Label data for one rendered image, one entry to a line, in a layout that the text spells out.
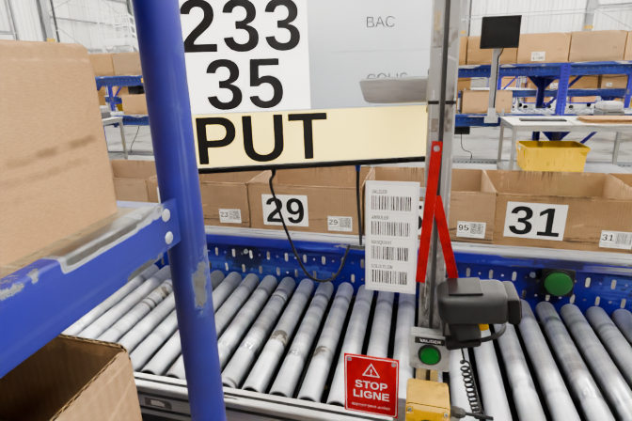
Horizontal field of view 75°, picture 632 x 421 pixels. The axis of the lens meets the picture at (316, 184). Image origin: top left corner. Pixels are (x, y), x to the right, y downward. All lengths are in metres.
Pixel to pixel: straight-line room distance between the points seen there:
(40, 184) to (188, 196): 0.09
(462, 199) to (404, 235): 0.63
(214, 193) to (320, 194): 0.38
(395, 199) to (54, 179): 0.52
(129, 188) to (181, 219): 1.37
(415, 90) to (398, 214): 0.22
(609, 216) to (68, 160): 1.33
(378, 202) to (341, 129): 0.15
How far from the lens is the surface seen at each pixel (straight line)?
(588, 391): 1.12
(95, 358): 0.36
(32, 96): 0.24
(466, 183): 1.60
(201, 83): 0.73
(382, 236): 0.70
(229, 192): 1.45
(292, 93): 0.72
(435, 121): 0.65
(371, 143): 0.74
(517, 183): 1.62
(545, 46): 5.94
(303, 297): 1.31
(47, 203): 0.25
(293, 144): 0.72
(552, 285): 1.37
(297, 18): 0.73
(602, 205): 1.39
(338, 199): 1.33
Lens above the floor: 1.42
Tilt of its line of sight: 16 degrees down
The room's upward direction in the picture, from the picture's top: 2 degrees counter-clockwise
